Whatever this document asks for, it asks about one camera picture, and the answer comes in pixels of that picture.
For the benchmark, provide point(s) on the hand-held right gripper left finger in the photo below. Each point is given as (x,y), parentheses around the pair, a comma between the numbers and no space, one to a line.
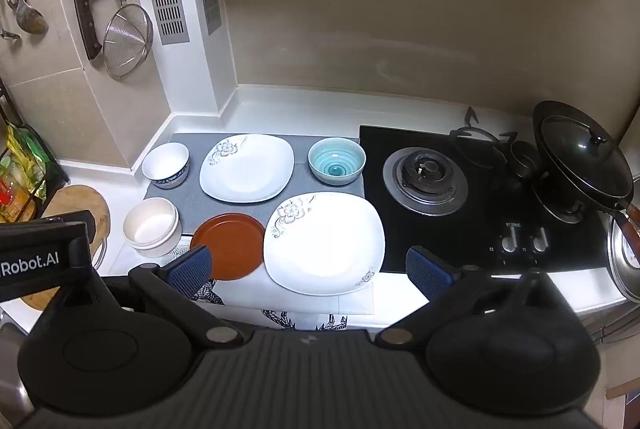
(191,273)

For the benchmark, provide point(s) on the glass wok lid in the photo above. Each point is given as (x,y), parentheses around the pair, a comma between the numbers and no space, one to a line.
(585,154)

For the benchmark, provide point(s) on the stainless steel pot lid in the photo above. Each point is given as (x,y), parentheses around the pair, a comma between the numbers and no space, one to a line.
(625,259)

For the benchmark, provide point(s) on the white cloth with black print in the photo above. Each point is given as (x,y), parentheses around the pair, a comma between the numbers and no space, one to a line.
(320,306)

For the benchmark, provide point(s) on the silver stove knob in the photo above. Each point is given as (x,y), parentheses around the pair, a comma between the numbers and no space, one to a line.
(540,241)
(511,240)

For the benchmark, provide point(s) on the teal ribbed bowl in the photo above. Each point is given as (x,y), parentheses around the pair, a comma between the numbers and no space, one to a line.
(336,161)

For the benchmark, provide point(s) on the black wok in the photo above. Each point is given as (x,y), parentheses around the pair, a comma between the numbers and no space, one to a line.
(555,149)

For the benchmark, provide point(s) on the steel gas burner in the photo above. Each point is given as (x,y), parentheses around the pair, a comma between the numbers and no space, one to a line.
(425,179)

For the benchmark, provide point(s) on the black storage rack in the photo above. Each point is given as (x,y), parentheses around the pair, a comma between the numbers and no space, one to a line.
(55,169)

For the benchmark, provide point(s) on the white square floral plate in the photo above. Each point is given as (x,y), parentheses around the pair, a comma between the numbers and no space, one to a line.
(246,169)
(324,249)

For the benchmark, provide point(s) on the black pot support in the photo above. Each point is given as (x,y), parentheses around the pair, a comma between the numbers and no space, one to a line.
(480,136)

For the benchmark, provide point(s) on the green yellow packet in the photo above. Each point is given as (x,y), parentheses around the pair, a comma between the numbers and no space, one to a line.
(25,146)

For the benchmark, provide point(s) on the steel sink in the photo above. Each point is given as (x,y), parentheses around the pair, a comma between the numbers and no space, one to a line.
(12,359)

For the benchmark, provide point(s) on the red orange packet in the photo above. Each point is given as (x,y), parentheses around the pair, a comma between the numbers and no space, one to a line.
(12,201)

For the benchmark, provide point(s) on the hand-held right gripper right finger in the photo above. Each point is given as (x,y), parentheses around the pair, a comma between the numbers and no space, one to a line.
(425,273)

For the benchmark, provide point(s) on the stack of white plates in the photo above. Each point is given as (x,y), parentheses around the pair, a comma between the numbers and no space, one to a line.
(165,161)

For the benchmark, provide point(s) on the cream white bowl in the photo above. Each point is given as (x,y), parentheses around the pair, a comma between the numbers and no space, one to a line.
(160,252)
(150,224)

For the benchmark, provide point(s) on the brown round plate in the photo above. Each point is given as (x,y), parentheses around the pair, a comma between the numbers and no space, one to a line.
(227,241)

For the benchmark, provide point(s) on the round wooden cutting board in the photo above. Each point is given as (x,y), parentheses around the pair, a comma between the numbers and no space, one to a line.
(75,204)

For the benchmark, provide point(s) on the grey table mat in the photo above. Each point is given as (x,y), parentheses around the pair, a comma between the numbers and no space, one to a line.
(295,199)

